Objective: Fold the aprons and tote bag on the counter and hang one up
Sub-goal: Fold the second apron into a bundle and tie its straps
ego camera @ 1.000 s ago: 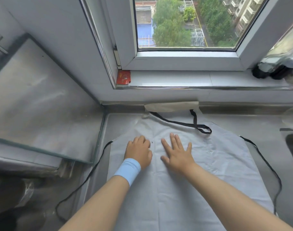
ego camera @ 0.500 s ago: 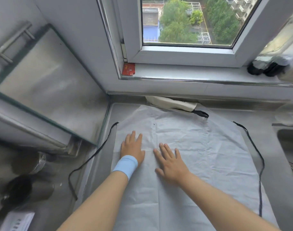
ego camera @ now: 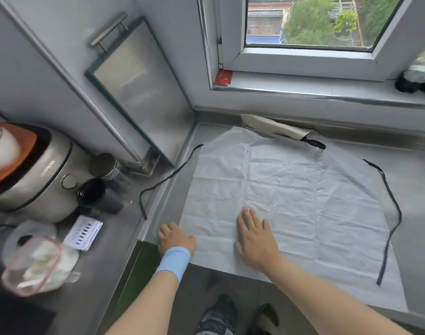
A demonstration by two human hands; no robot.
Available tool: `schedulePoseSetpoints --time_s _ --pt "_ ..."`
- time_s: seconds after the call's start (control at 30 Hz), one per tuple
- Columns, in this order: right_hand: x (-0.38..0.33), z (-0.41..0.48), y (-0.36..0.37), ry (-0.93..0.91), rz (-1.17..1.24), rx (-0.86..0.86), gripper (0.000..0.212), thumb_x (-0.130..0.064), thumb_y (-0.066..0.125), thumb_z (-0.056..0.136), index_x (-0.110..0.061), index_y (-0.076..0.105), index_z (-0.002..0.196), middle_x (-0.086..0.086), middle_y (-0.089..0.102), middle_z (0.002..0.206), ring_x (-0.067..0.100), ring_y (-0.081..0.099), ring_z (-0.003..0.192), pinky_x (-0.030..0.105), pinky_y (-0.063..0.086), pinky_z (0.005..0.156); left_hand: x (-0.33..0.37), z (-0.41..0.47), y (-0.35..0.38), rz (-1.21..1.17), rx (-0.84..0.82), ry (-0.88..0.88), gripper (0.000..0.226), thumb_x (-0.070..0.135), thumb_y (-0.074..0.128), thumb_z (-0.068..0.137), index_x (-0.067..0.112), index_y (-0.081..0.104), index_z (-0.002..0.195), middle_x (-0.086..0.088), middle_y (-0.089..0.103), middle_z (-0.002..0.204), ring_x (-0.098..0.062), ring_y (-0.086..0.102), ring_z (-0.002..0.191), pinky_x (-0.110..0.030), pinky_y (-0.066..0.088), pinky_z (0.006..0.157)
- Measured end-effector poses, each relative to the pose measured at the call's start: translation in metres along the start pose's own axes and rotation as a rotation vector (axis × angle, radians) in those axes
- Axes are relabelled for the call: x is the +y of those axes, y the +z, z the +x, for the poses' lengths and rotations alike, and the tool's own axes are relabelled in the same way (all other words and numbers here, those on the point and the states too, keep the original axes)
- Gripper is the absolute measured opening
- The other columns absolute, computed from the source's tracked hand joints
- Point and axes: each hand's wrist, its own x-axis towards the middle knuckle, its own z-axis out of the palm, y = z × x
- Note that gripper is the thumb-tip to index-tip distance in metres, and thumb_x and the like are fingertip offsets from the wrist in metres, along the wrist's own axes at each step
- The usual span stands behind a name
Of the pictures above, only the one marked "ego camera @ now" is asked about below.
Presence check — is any person's right hand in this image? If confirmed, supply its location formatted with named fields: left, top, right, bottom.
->
left=234, top=207, right=283, bottom=276

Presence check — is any person's left hand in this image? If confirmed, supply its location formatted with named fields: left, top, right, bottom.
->
left=158, top=222, right=197, bottom=257

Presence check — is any white apron with black straps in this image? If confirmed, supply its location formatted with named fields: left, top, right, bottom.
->
left=139, top=126, right=409, bottom=313

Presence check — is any person's left forearm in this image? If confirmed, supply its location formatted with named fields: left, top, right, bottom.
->
left=105, top=271, right=180, bottom=335

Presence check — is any person's right forearm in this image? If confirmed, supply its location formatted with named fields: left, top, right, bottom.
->
left=268, top=256, right=414, bottom=335

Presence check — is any light blue wristband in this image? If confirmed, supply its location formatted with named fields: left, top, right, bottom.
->
left=154, top=246, right=192, bottom=285

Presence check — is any person's patterned shoe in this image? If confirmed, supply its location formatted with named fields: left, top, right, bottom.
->
left=195, top=294, right=239, bottom=335

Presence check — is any person's black shoe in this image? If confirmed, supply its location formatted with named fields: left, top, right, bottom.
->
left=255, top=303, right=280, bottom=335

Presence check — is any black cup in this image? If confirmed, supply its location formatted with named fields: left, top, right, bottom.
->
left=76, top=178, right=126, bottom=217

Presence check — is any white card with black squares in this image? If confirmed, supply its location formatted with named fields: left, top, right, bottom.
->
left=62, top=215, right=104, bottom=252

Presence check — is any glass jar with metal lid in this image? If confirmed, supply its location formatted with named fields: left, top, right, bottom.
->
left=89, top=153, right=135, bottom=189

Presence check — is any red card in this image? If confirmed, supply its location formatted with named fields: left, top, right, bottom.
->
left=214, top=70, right=233, bottom=87

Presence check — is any clear plastic bag with red trim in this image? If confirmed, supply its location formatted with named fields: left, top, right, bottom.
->
left=0, top=236, right=82, bottom=298

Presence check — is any silver rice cooker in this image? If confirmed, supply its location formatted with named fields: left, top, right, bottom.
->
left=0, top=123, right=91, bottom=224

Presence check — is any glass cabinet door panel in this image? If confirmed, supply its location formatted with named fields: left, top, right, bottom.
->
left=85, top=16, right=196, bottom=168

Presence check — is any white paper roll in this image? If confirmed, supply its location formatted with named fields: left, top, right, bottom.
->
left=2, top=220, right=58, bottom=257

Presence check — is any orange and white cloth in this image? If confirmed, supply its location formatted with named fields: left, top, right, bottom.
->
left=0, top=123, right=38, bottom=189

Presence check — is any black and silver object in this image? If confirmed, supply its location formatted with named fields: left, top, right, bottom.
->
left=395, top=41, right=425, bottom=95

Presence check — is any beige cloth with black strap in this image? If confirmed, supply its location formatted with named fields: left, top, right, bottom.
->
left=241, top=114, right=327, bottom=150

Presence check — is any white window frame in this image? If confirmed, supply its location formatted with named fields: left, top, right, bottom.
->
left=198, top=0, right=425, bottom=93

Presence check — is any metal door handle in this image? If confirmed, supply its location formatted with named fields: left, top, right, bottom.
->
left=90, top=12, right=129, bottom=53

